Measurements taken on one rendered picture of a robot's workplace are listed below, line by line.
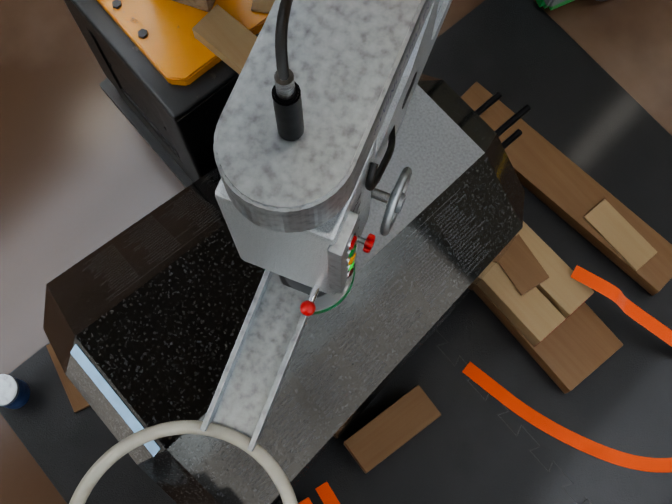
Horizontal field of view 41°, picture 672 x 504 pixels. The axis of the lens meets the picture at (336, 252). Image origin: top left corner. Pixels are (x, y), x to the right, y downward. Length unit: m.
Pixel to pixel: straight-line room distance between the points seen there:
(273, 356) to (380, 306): 0.40
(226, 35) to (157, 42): 0.20
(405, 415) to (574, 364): 0.58
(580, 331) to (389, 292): 0.96
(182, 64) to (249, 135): 1.18
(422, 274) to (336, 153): 1.00
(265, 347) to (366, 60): 0.80
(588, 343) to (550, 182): 0.57
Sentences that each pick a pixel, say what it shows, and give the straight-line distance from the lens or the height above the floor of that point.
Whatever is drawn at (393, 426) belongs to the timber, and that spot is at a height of 0.13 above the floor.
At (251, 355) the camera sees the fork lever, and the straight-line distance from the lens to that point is 1.97.
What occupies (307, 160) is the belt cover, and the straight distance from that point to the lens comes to 1.33.
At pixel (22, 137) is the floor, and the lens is 3.43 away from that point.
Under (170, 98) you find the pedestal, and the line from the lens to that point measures 2.52.
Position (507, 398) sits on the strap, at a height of 0.02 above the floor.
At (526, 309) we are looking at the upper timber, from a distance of 2.90.
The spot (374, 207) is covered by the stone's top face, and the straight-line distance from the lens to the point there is 2.22.
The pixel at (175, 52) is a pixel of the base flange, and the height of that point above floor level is 0.78.
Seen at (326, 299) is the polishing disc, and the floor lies 0.90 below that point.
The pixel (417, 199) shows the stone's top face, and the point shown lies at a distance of 2.24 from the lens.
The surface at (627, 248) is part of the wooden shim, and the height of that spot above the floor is 0.10.
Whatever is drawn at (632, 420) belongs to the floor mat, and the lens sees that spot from 3.13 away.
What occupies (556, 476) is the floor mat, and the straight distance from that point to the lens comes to 3.05.
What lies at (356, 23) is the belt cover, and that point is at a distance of 1.43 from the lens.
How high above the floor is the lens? 2.98
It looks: 75 degrees down
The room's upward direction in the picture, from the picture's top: 1 degrees counter-clockwise
